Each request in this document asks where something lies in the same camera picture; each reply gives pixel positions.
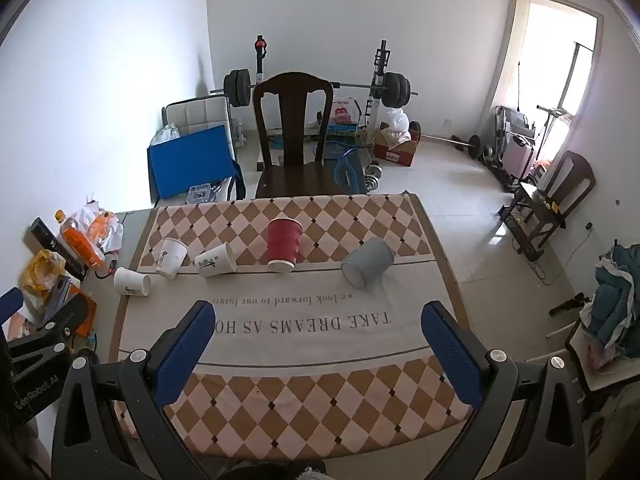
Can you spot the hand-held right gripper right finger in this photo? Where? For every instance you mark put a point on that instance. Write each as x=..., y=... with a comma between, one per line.
x=452, y=355

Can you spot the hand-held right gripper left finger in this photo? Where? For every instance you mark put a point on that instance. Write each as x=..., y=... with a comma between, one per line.
x=185, y=350

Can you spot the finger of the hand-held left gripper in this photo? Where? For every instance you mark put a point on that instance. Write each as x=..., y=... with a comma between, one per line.
x=10, y=306
x=65, y=317

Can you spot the white paper cup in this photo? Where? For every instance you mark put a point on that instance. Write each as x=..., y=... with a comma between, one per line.
x=171, y=257
x=131, y=281
x=216, y=260

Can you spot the grey cup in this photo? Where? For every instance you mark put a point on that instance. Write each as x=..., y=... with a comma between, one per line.
x=369, y=260

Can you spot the red ribbed paper cup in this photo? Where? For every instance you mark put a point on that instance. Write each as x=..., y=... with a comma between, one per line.
x=284, y=247

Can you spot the grey device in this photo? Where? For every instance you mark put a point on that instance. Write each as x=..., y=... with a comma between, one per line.
x=59, y=297

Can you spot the orange box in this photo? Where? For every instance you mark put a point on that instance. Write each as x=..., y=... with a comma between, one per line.
x=86, y=310

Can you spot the yellow plastic bag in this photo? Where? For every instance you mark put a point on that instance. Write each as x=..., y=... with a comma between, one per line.
x=42, y=270

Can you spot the long black box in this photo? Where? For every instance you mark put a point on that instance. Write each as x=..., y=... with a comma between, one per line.
x=50, y=242

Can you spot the orange drink bottle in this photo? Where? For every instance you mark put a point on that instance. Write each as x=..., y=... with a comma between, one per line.
x=80, y=242

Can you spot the orange and white plastic bag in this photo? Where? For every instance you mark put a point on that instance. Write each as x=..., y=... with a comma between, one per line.
x=102, y=227

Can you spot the checkered table mat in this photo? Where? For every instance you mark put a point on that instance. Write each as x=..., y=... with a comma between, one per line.
x=300, y=390

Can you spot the black hand tool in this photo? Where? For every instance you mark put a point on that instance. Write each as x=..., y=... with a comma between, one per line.
x=570, y=304

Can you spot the black power strip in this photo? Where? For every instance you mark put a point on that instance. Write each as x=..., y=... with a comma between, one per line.
x=522, y=240

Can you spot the black framed stool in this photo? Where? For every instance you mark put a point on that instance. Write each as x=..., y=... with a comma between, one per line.
x=600, y=375

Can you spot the clear plastic container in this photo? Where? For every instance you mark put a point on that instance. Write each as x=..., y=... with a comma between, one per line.
x=200, y=194

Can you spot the pile of teal clothes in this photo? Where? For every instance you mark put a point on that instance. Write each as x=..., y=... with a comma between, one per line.
x=617, y=295

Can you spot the blue board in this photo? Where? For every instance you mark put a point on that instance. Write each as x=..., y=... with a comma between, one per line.
x=192, y=162

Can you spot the chrome dumbbells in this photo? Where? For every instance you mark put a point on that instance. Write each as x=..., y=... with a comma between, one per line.
x=373, y=175

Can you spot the dark wooden chair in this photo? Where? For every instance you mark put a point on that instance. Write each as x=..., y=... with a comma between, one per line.
x=292, y=180
x=575, y=175

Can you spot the clear plastic bag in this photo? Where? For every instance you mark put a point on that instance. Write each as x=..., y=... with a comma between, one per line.
x=165, y=135

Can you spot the cardboard box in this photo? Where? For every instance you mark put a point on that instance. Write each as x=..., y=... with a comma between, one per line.
x=397, y=152

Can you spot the pink suitcase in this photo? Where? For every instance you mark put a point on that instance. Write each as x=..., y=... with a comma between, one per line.
x=520, y=156

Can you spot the small barbell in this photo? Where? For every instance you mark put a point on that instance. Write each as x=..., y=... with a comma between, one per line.
x=472, y=144

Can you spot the folded metal rack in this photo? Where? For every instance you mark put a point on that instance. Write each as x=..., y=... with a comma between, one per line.
x=502, y=125

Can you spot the white padded chair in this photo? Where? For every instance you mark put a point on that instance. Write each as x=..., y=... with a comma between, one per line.
x=192, y=112

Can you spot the weight bench rack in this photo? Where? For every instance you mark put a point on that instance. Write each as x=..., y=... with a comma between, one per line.
x=376, y=105

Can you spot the red and white plastic bag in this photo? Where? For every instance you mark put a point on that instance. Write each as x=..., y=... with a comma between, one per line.
x=343, y=112

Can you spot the barbell with black plates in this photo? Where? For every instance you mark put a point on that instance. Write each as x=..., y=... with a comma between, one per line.
x=239, y=88

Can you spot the window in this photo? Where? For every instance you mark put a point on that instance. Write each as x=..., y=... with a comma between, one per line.
x=560, y=60

